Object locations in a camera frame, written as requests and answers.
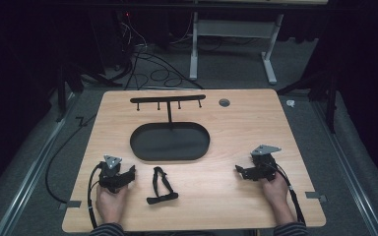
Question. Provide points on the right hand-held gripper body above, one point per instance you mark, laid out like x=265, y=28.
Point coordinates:
x=262, y=165

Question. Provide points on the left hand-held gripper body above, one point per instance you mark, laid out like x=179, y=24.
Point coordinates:
x=111, y=177

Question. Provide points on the person's left hand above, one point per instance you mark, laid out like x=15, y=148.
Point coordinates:
x=111, y=205

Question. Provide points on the person's right hand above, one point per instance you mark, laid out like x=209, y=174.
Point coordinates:
x=277, y=196

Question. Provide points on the black hook rack with tray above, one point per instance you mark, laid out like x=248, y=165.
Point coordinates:
x=170, y=141

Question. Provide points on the grey tape piece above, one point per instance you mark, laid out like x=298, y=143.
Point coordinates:
x=315, y=196
x=69, y=204

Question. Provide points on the person's left striped sleeve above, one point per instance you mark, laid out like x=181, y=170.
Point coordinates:
x=108, y=230

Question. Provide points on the person's striped sleeve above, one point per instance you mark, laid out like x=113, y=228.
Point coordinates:
x=291, y=230
x=108, y=230

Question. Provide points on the crumpled white paper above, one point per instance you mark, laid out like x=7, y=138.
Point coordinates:
x=290, y=103

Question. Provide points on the person's right striped sleeve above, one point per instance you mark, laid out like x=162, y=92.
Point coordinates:
x=291, y=230

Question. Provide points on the black stand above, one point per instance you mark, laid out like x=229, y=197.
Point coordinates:
x=62, y=88
x=331, y=105

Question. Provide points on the metal floor rail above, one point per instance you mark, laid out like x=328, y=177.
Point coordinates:
x=351, y=177
x=29, y=177

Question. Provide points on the white desk frame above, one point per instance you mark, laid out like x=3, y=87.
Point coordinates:
x=194, y=59

